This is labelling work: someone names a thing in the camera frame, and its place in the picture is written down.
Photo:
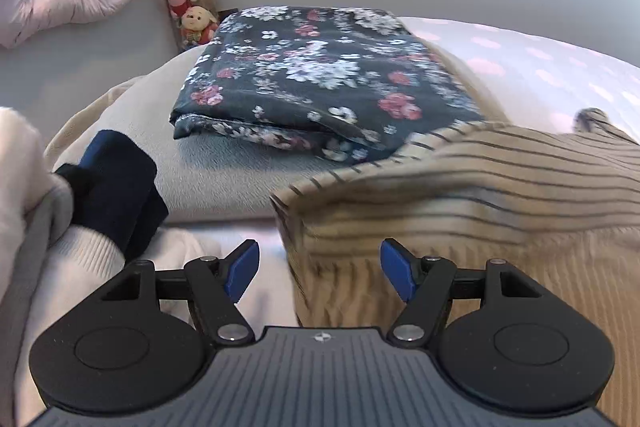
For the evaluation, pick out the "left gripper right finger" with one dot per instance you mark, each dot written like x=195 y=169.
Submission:
x=496 y=334

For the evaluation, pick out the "beige folded blanket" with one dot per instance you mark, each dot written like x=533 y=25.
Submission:
x=201 y=178

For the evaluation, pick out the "beige striped shirt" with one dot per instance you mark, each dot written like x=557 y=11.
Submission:
x=563 y=208

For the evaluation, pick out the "dark navy sock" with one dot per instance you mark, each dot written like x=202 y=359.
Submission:
x=114 y=192

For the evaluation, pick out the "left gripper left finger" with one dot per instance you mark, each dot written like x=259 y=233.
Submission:
x=144 y=336

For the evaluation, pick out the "stack of cream folded clothes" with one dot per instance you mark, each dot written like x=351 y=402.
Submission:
x=48 y=264

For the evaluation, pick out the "dark floral folded garment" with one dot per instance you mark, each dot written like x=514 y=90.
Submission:
x=344 y=84

